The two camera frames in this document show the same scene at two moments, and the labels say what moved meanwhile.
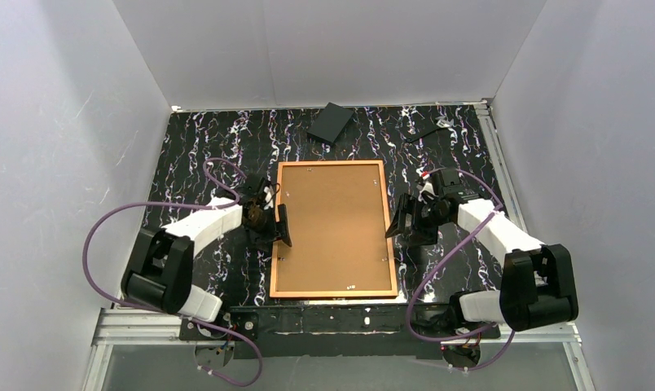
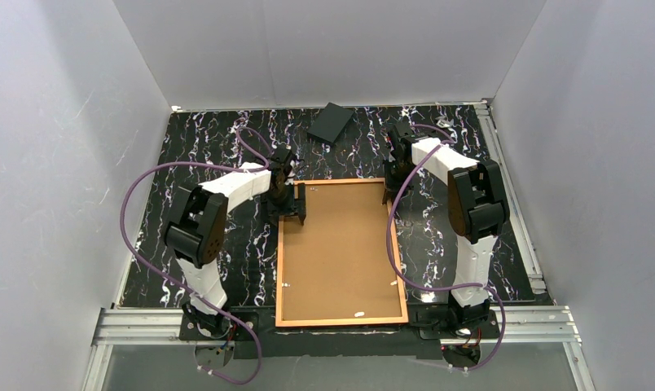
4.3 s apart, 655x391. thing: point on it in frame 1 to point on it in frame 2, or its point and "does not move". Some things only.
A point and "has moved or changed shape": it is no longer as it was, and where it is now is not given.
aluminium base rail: x=161 y=326 does not move
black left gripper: x=270 y=226 to x=283 y=202
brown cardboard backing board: x=336 y=224 has moved or changed shape
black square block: x=330 y=122 does not move
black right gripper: x=414 y=221 to x=389 y=180
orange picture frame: x=336 y=216 to x=279 y=311
